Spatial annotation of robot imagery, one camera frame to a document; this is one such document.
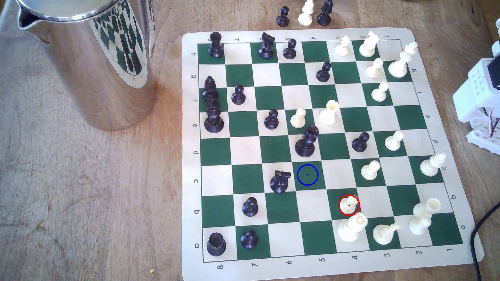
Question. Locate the white pawn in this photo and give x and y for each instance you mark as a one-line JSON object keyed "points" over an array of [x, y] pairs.
{"points": [[374, 71], [342, 47], [298, 120], [392, 143], [369, 172], [347, 207], [378, 94]]}

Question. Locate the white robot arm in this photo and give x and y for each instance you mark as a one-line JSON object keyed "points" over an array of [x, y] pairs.
{"points": [[474, 93]]}

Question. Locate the green and cream chess mat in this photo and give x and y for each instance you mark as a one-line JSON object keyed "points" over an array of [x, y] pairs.
{"points": [[275, 148]]}

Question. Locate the black pawn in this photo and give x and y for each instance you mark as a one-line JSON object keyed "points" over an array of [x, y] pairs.
{"points": [[249, 240], [271, 121], [289, 51], [282, 18], [238, 96], [250, 209], [359, 144], [323, 74]]}

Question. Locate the black knight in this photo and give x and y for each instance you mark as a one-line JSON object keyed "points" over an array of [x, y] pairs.
{"points": [[279, 183], [266, 48]]}

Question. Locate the black bishop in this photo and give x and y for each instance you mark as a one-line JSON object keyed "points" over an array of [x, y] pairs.
{"points": [[210, 91], [324, 16]]}

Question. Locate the black rook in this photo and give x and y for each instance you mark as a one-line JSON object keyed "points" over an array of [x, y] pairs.
{"points": [[216, 246], [216, 48]]}

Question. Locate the white queen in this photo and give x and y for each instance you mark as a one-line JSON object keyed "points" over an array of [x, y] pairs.
{"points": [[349, 230]]}

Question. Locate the white bishop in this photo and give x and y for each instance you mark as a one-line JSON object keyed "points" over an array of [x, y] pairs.
{"points": [[306, 16], [429, 168]]}

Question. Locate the white knight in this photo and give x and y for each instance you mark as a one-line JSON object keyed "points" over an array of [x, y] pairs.
{"points": [[368, 47], [382, 235]]}

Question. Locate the polished steel pitcher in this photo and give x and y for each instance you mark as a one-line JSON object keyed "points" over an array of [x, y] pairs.
{"points": [[97, 78]]}

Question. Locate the white king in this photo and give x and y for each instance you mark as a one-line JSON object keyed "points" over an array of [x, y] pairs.
{"points": [[399, 66]]}

